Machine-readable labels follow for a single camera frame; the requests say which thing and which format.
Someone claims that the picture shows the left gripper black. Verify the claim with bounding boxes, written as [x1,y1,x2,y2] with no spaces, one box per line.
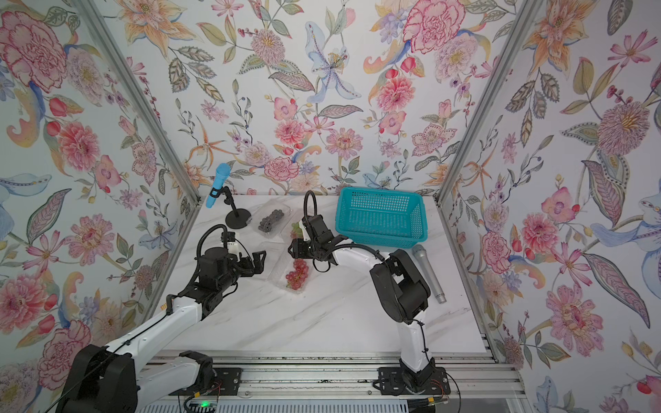
[217,248,267,293]

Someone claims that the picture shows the green grape bunch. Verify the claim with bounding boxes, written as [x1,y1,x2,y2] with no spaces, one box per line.
[290,223,303,239]

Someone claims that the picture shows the clear clamshell container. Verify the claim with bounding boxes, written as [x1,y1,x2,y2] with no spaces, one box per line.
[249,201,292,239]
[267,253,317,294]
[282,220,304,241]

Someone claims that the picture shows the red grape bunch back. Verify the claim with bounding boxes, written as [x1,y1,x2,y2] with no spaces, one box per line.
[285,259,309,291]

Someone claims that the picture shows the black grape bunch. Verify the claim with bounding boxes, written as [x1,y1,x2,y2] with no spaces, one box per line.
[258,209,285,234]

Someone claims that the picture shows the teal plastic mesh basket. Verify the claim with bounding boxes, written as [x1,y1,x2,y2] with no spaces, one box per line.
[335,187,428,249]

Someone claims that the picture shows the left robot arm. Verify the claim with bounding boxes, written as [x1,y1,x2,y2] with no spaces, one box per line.
[50,224,267,412]

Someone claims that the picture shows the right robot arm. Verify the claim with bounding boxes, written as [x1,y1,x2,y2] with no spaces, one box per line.
[288,214,436,393]

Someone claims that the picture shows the black microphone stand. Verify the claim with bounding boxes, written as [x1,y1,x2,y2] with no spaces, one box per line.
[206,186,251,230]

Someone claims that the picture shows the blue microphone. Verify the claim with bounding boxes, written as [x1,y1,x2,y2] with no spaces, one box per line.
[205,163,232,208]

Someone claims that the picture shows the grey microphone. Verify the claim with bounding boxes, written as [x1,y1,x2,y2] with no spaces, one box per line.
[412,244,447,304]

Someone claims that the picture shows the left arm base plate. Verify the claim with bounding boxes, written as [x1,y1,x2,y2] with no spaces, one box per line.
[170,367,243,397]

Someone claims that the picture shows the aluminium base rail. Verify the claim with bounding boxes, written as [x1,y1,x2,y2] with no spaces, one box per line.
[82,353,528,401]

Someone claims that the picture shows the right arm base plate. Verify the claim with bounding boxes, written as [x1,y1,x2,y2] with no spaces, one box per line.
[372,365,452,397]

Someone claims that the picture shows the left aluminium frame post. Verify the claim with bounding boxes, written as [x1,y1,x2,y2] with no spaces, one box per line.
[71,0,201,205]

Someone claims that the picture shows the aluminium frame post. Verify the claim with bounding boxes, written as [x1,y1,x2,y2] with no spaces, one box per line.
[434,0,543,205]
[71,0,201,205]

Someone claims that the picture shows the right aluminium frame post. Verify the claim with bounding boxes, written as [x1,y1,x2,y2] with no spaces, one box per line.
[434,0,543,205]

